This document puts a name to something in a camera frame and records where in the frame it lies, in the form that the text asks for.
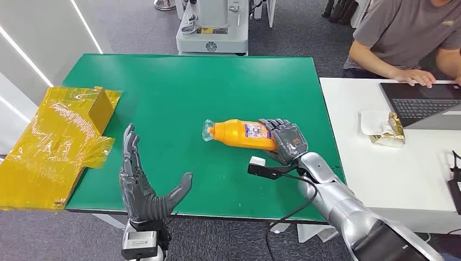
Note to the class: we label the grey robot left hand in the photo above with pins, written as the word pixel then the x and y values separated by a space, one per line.
pixel 138 194

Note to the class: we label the person's right hand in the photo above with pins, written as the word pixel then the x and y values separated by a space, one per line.
pixel 414 76

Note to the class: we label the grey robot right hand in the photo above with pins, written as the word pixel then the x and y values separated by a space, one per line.
pixel 290 142

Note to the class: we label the orange detergent bottle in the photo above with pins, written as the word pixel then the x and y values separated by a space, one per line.
pixel 230 135

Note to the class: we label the white robot base machine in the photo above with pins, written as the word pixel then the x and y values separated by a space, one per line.
pixel 212 34

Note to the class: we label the person's right forearm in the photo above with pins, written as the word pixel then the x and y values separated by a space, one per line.
pixel 371 59

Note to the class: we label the person's left forearm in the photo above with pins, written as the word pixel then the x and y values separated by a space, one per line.
pixel 450 63

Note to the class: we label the dark grey laptop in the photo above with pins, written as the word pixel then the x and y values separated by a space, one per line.
pixel 421 102

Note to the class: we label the white table leg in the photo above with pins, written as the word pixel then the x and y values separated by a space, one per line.
pixel 309 232
pixel 111 220

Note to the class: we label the person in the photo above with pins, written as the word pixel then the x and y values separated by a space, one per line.
pixel 399 32

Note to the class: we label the gold tissue pack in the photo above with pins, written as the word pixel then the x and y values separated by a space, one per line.
pixel 394 135

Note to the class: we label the white paper napkin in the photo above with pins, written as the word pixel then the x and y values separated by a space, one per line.
pixel 372 122

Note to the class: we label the yellow foil-wrapped cardboard box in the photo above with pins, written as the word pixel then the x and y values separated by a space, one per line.
pixel 54 155

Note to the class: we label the white furniture legs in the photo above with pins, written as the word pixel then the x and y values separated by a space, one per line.
pixel 270 10

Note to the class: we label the chrome stand base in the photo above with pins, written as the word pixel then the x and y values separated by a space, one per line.
pixel 164 4

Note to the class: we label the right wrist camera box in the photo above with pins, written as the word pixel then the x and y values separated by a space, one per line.
pixel 257 161

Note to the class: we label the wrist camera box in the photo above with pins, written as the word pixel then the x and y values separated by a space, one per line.
pixel 257 161
pixel 138 242

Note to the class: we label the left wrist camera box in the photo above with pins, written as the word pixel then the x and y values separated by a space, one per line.
pixel 138 242

